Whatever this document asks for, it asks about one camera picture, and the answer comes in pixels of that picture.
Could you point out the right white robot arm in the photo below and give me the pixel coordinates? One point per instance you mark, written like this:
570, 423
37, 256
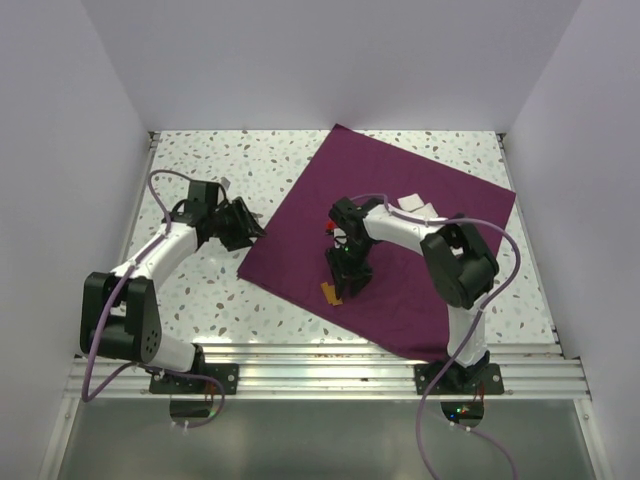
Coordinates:
460, 264

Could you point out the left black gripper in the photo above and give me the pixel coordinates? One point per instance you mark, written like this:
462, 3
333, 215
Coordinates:
239, 238

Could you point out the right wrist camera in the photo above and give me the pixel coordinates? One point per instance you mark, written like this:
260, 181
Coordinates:
347, 216

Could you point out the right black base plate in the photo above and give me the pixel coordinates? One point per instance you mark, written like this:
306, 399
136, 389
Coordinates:
486, 379

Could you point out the purple cloth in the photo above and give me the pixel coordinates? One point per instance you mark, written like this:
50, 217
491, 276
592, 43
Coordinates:
396, 248

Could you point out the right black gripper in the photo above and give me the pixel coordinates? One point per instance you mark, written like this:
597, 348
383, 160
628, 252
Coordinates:
359, 275

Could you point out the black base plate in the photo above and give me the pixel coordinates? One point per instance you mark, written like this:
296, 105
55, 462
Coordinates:
486, 379
209, 378

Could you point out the white gauze pad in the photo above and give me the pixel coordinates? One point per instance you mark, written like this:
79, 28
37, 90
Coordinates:
427, 211
410, 203

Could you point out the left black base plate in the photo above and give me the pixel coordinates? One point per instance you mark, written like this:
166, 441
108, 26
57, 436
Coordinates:
209, 378

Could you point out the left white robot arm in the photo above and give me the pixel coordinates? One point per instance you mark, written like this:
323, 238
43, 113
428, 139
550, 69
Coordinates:
120, 314

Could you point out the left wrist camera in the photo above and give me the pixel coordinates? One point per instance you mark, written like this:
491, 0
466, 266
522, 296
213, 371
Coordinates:
206, 195

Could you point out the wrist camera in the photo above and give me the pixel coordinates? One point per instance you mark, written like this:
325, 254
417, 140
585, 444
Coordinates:
206, 195
347, 216

